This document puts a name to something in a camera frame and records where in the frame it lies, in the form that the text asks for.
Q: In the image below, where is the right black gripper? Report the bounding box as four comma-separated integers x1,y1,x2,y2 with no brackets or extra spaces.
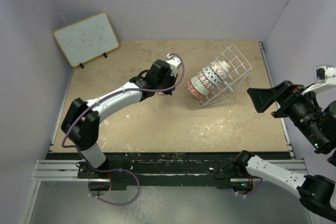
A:
245,77,327,148

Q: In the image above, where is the black floral bowl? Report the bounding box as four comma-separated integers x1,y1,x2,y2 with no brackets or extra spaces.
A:
186,81,204,100

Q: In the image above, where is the white green-spoked bowl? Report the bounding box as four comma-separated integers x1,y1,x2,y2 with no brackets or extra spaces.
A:
191,76,210,96

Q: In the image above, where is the light blue patterned bowl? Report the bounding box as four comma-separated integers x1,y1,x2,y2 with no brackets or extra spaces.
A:
202,65,221,86

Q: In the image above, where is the white black-spoked bowl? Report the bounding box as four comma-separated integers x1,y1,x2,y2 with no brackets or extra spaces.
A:
210,59,230,81

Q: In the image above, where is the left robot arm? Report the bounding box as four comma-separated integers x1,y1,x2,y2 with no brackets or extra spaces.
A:
61,54,184,178

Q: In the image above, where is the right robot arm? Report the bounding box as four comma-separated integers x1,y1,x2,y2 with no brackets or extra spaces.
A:
233,80,335,222

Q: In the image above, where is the white dry-erase board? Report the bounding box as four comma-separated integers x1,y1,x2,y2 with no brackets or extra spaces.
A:
53,12,119,68

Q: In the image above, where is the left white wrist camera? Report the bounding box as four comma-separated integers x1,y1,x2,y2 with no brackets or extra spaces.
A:
166,54,181,77

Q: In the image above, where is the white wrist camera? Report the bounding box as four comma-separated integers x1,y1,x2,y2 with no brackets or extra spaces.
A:
166,54,181,77
302,65,336,95

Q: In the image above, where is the white wire dish rack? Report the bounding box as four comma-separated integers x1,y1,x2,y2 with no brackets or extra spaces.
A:
196,45,252,107

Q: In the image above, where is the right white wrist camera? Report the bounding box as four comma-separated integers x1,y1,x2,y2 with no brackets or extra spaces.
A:
302,65,336,95

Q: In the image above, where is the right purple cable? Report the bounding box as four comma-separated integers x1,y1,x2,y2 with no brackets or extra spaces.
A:
235,178,263,198

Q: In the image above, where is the purple cable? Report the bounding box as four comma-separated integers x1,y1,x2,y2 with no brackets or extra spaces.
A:
235,178,263,198
61,53,184,207

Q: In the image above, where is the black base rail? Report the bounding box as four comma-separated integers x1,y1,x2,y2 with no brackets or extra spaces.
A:
46,152,292,191

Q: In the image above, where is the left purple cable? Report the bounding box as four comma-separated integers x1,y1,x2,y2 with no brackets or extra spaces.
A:
61,53,184,207

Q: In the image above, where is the aluminium extrusion rail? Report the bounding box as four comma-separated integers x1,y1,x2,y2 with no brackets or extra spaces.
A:
30,159,91,182

